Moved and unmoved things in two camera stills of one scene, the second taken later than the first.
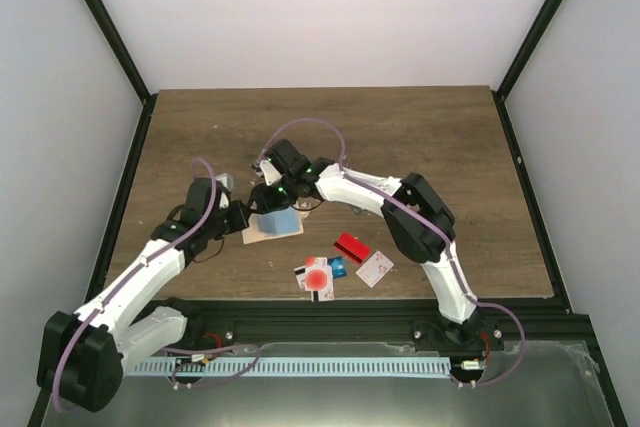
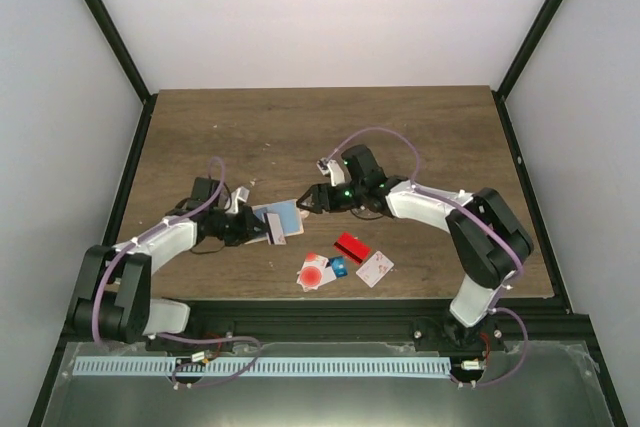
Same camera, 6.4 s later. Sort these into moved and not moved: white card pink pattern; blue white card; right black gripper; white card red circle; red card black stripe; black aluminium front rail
Moved: white card red circle; right black gripper
Not moved: blue white card; black aluminium front rail; red card black stripe; white card pink pattern
